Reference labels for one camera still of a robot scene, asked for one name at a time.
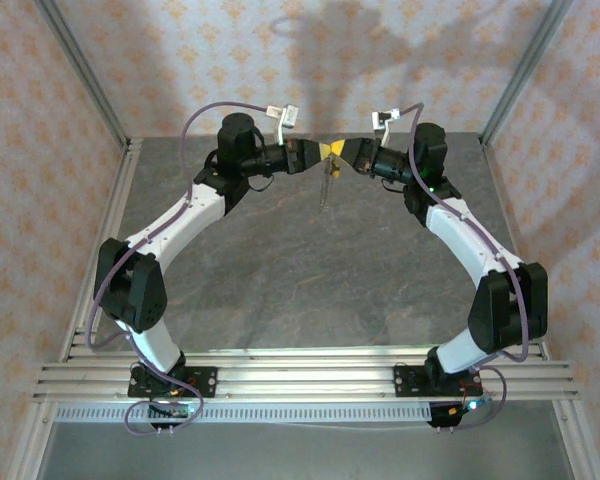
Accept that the aluminium rail beam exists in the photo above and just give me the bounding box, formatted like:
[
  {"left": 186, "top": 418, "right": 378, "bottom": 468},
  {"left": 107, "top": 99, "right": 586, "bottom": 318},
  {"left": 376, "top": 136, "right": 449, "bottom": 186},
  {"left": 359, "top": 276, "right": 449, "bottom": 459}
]
[{"left": 32, "top": 342, "right": 581, "bottom": 404}]

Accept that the keyring chain strap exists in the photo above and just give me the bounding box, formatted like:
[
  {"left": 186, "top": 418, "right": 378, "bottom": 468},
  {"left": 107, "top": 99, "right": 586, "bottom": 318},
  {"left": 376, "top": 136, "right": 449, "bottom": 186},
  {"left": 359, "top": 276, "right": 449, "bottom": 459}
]
[{"left": 318, "top": 155, "right": 342, "bottom": 215}]

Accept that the aluminium frame post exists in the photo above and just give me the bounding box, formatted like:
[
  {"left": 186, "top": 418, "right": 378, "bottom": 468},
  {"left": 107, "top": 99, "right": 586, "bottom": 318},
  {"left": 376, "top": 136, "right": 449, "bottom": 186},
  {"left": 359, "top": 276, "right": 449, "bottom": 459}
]
[
  {"left": 479, "top": 0, "right": 576, "bottom": 146},
  {"left": 33, "top": 0, "right": 131, "bottom": 149}
]

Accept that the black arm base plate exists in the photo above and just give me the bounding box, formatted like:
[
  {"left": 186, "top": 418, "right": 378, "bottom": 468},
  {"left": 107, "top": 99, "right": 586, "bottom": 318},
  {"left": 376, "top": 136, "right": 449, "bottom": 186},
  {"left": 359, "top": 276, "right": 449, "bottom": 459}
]
[
  {"left": 127, "top": 366, "right": 218, "bottom": 399},
  {"left": 393, "top": 363, "right": 483, "bottom": 399}
]

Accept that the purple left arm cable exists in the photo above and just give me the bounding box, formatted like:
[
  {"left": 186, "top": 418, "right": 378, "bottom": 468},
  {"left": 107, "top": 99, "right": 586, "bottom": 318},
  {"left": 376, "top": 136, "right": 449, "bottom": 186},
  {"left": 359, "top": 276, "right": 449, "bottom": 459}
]
[{"left": 86, "top": 101, "right": 270, "bottom": 437}]

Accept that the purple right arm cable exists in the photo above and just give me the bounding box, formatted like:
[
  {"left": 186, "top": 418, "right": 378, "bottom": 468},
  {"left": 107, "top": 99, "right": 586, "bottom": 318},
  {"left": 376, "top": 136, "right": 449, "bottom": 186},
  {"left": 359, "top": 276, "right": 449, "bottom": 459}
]
[{"left": 396, "top": 102, "right": 531, "bottom": 434}]

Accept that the white slotted cable duct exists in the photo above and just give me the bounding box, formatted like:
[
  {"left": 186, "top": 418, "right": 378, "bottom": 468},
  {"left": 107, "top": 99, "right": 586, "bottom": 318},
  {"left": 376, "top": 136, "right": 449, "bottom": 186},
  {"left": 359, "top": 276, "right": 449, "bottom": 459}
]
[{"left": 53, "top": 402, "right": 434, "bottom": 424}]

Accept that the grey metal lower panel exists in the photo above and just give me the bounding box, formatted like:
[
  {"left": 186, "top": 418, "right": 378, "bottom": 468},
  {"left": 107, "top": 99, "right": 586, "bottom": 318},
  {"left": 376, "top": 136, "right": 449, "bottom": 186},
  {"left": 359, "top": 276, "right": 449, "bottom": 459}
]
[{"left": 34, "top": 422, "right": 577, "bottom": 480}]

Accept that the black cable bracket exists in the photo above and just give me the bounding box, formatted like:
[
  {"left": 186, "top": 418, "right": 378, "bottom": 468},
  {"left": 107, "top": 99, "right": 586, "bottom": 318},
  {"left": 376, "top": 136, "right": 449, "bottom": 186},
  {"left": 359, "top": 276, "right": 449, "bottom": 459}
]
[{"left": 426, "top": 402, "right": 462, "bottom": 434}]

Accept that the aluminium table side rail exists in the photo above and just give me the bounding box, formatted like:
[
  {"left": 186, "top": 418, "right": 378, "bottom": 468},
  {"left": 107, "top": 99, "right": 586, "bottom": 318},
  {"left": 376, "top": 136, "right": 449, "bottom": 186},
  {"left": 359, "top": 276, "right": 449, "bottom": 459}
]
[{"left": 59, "top": 138, "right": 144, "bottom": 362}]

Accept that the aluminium frame leg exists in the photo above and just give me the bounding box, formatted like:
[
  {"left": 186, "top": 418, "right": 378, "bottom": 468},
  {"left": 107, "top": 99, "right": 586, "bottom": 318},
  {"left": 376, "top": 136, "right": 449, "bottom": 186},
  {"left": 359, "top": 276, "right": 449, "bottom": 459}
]
[
  {"left": 7, "top": 399, "right": 56, "bottom": 480},
  {"left": 552, "top": 399, "right": 600, "bottom": 480}
]

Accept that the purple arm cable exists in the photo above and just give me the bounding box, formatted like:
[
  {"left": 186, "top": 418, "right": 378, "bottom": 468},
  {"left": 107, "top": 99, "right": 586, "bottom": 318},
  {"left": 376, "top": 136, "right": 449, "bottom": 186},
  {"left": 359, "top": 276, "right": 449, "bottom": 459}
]
[
  {"left": 396, "top": 102, "right": 531, "bottom": 434},
  {"left": 86, "top": 101, "right": 270, "bottom": 437}
]

